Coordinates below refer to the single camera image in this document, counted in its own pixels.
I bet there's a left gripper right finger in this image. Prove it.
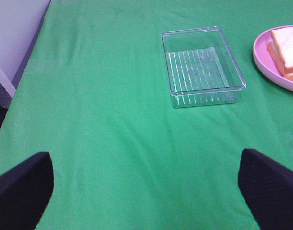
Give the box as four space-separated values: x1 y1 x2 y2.
238 149 293 230

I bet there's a clear left plastic tray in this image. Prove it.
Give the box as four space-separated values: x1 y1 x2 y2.
161 26 246 108

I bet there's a green tablecloth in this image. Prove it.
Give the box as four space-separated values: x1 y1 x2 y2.
0 0 293 230

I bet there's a pink round plate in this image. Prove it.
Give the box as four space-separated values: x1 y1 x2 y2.
253 25 293 92

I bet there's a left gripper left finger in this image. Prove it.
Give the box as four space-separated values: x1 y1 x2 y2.
0 152 54 230

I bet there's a bread slice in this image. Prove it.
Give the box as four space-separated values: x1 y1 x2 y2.
267 41 293 81
271 26 293 74

